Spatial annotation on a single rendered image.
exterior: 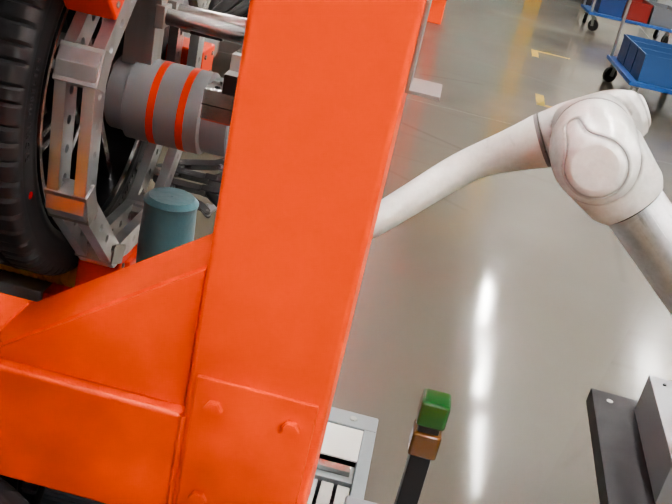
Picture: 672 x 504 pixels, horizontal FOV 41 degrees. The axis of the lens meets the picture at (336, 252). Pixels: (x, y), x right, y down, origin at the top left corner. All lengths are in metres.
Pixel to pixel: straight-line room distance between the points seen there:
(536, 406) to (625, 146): 1.33
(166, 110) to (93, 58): 0.23
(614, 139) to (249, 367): 0.68
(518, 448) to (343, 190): 1.59
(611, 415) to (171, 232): 1.09
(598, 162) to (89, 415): 0.81
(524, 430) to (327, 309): 1.59
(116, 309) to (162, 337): 0.06
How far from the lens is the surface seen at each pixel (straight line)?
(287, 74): 0.87
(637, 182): 1.44
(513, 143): 1.62
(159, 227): 1.44
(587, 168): 1.39
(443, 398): 1.23
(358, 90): 0.86
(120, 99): 1.51
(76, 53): 1.30
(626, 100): 1.60
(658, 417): 1.95
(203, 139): 1.48
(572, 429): 2.56
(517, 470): 2.32
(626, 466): 1.93
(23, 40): 1.28
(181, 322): 1.01
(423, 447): 1.25
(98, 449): 1.12
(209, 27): 1.45
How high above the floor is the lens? 1.30
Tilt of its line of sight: 24 degrees down
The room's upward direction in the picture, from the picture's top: 13 degrees clockwise
